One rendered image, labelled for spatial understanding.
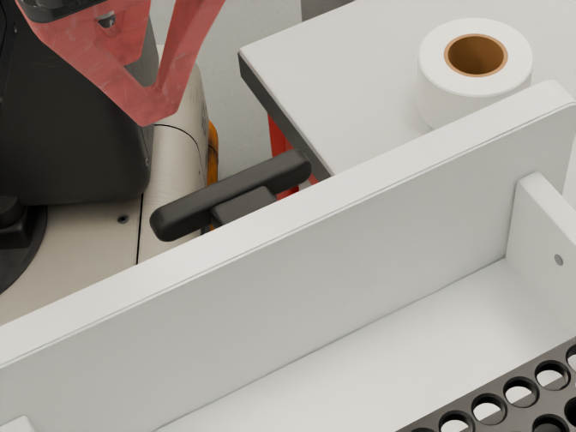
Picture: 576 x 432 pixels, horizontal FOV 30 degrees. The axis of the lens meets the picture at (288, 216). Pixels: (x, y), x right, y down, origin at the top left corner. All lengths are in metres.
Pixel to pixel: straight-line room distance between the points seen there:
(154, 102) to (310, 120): 0.33
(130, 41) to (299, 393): 0.18
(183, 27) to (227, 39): 1.55
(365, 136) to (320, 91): 0.05
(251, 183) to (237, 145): 1.26
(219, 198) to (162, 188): 0.85
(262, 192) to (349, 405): 0.10
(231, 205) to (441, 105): 0.24
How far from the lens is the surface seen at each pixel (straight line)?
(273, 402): 0.48
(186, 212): 0.45
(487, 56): 0.69
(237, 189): 0.45
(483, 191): 0.47
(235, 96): 1.79
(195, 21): 0.34
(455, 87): 0.65
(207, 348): 0.45
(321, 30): 0.75
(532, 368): 0.42
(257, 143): 1.71
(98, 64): 0.34
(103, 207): 1.30
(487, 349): 0.50
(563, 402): 0.41
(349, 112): 0.69
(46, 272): 1.26
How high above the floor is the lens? 1.26
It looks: 51 degrees down
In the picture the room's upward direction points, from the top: 6 degrees counter-clockwise
